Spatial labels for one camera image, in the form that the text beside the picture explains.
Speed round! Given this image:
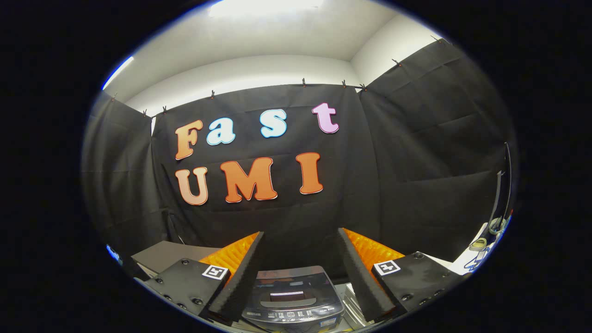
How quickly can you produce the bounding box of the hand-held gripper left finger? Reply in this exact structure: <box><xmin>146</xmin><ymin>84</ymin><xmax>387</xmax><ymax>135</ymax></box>
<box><xmin>144</xmin><ymin>231</ymin><xmax>266</xmax><ymax>324</ymax></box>

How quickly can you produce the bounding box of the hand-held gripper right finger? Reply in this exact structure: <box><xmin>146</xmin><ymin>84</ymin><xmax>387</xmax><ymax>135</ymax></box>
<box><xmin>337</xmin><ymin>228</ymin><xmax>464</xmax><ymax>324</ymax></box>

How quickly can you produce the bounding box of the grey board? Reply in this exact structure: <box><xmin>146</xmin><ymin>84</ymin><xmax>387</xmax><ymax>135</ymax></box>
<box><xmin>132</xmin><ymin>240</ymin><xmax>220</xmax><ymax>278</ymax></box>

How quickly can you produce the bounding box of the black backdrop cloth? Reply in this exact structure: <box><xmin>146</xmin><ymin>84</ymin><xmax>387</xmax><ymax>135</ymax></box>
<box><xmin>82</xmin><ymin>38</ymin><xmax>516</xmax><ymax>278</ymax></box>

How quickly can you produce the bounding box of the white sheet with blue print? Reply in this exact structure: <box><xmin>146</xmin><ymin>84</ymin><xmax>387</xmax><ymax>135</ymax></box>
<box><xmin>453</xmin><ymin>222</ymin><xmax>499</xmax><ymax>273</ymax></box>

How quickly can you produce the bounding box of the ceiling light panel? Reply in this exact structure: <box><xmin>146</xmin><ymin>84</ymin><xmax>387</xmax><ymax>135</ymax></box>
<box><xmin>208</xmin><ymin>0</ymin><xmax>325</xmax><ymax>18</ymax></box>

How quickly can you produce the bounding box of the grey hanging strap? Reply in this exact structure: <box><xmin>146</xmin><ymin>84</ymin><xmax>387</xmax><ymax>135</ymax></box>
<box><xmin>488</xmin><ymin>142</ymin><xmax>513</xmax><ymax>236</ymax></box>

